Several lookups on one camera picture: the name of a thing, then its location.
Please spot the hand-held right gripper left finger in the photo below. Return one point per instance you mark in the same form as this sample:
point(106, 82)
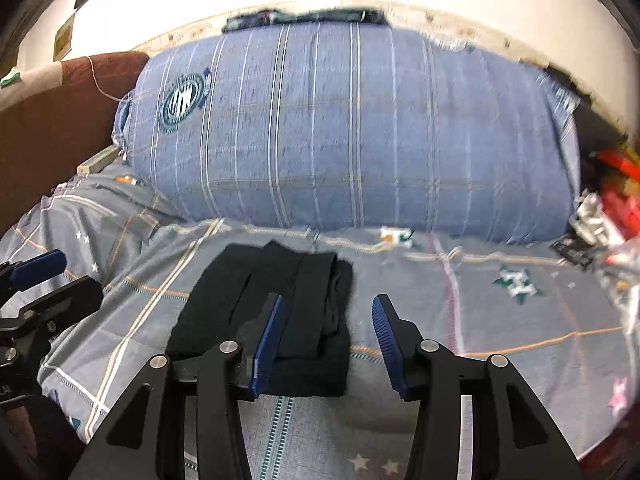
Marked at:
point(267, 345)

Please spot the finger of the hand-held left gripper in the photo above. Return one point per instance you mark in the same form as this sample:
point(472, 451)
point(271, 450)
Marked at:
point(37, 266)
point(70, 297)

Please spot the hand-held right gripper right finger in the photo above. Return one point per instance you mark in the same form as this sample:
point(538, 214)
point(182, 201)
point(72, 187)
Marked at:
point(387, 345)

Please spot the black pants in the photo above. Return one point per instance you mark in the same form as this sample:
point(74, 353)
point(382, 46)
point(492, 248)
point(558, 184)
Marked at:
point(300, 300)

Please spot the grey printed bed sheet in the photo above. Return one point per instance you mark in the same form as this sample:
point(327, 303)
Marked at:
point(500, 310)

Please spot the wooden slat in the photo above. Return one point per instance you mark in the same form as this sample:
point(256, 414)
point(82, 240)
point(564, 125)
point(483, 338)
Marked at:
point(97, 161)

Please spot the brown headboard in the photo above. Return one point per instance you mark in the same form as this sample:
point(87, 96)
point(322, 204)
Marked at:
point(50, 135)

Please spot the white cloth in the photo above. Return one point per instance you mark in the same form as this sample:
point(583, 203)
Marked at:
point(30, 82)

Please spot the black plastic item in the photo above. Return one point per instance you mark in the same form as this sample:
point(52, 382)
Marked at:
point(572, 254)

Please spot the blue plaid pillow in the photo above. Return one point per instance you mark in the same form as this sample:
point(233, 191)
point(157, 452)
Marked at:
point(350, 135)

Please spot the clear plastic bag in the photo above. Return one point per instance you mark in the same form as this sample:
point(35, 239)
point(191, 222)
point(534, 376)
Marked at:
point(622, 285)

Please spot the white crumpled bag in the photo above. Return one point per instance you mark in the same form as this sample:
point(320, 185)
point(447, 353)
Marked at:
point(595, 217)

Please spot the red plastic bag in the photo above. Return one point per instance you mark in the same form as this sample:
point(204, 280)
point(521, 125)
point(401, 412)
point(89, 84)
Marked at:
point(620, 200)

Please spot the black cloth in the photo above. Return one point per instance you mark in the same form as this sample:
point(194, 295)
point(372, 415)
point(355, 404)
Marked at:
point(597, 140)

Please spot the dark blue cloth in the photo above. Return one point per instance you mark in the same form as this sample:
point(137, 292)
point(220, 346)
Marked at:
point(340, 15)

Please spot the small wall picture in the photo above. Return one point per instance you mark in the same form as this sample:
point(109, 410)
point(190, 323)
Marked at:
point(64, 35)

